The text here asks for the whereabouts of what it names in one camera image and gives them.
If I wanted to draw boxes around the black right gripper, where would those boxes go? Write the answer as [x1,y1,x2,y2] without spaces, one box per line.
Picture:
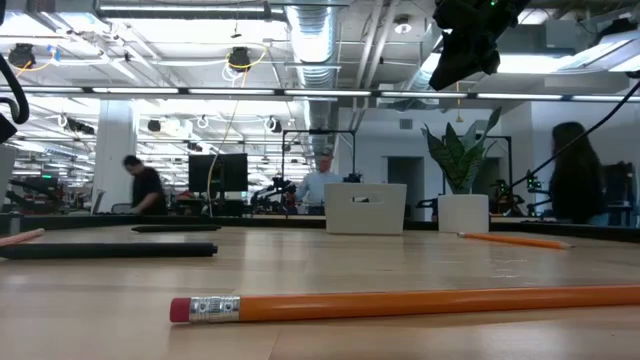
[428,0,532,92]

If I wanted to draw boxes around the orange pencil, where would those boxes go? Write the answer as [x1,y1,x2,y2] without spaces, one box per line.
[0,227,46,248]
[456,231,576,251]
[168,283,640,324]

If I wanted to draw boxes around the grey plastic bin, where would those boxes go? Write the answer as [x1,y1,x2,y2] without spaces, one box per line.
[323,182,408,236]

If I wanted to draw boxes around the black pen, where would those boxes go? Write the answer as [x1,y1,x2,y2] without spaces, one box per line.
[0,242,220,260]

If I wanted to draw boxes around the snake plant in white pot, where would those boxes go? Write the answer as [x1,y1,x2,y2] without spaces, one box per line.
[420,105,503,234]

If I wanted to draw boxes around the person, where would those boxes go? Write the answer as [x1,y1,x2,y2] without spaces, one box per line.
[294,148,344,216]
[122,154,169,216]
[548,121,607,225]

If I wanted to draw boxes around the black equipment case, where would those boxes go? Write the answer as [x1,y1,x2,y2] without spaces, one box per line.
[602,161,639,227]

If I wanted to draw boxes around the long ceiling light strip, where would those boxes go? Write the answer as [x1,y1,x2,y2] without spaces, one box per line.
[0,85,640,103]

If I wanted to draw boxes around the black monitor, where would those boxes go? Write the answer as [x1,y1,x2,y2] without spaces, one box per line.
[188,152,249,194]

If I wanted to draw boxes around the white pillar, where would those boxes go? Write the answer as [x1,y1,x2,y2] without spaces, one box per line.
[91,99,140,214]

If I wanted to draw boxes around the black background machine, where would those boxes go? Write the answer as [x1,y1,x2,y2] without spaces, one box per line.
[4,177,66,214]

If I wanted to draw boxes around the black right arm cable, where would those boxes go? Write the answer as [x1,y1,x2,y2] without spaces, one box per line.
[497,79,640,199]

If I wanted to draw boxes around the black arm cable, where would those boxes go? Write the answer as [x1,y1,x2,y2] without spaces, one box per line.
[497,79,640,199]
[0,52,30,126]

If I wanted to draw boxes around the silver ceiling duct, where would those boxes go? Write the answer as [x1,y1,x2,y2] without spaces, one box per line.
[284,4,342,156]

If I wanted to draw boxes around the black ceiling cable reel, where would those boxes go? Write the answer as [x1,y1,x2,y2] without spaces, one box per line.
[7,43,37,70]
[227,46,253,72]

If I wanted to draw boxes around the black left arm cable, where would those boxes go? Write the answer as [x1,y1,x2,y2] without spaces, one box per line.
[0,52,30,126]

